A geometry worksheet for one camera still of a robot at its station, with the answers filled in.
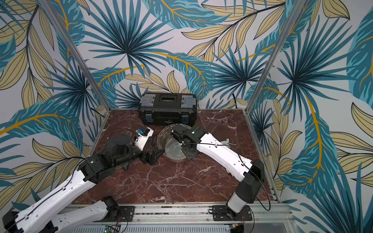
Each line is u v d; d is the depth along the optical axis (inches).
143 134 21.6
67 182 16.7
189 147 20.8
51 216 15.9
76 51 33.0
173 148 39.7
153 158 22.6
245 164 17.0
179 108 38.3
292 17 28.3
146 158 22.5
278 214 29.5
